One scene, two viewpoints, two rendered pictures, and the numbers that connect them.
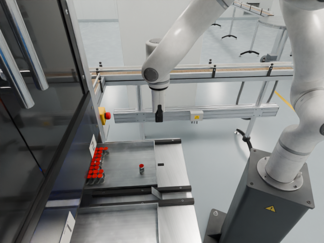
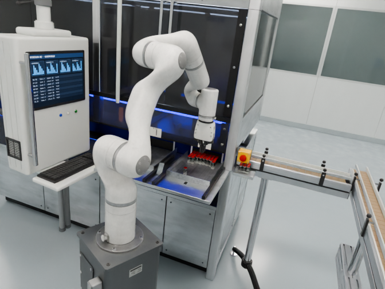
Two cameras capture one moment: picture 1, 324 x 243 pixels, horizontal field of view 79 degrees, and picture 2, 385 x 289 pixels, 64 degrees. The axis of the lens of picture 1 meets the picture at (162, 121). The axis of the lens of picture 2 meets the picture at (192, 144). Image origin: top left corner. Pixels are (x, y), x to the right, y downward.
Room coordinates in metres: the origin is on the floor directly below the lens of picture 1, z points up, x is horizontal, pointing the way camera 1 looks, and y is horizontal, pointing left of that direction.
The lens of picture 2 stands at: (1.19, -1.39, 1.70)
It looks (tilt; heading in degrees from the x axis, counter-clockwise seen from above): 21 degrees down; 112
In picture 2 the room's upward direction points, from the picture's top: 7 degrees clockwise
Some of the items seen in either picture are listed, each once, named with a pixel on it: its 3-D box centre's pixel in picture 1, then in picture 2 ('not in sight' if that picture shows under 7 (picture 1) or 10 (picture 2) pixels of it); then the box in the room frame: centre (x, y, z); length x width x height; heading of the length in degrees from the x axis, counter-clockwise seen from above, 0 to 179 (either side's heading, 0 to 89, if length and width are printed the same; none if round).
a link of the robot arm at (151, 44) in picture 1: (157, 60); (207, 101); (0.68, 0.01, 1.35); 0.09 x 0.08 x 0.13; 169
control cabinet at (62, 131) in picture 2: not in sight; (48, 98); (-0.29, -0.08, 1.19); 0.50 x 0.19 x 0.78; 89
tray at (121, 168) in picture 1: (118, 164); (197, 167); (0.60, 0.20, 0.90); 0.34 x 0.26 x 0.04; 94
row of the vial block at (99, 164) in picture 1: (99, 164); (201, 160); (0.59, 0.29, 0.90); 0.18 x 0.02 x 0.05; 4
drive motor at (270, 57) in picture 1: (272, 62); not in sight; (1.85, -1.06, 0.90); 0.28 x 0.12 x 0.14; 4
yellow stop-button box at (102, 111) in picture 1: (98, 116); (244, 155); (0.84, 0.33, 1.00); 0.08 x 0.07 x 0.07; 94
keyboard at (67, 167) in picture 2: not in sight; (73, 166); (-0.09, -0.11, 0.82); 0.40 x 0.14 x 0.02; 89
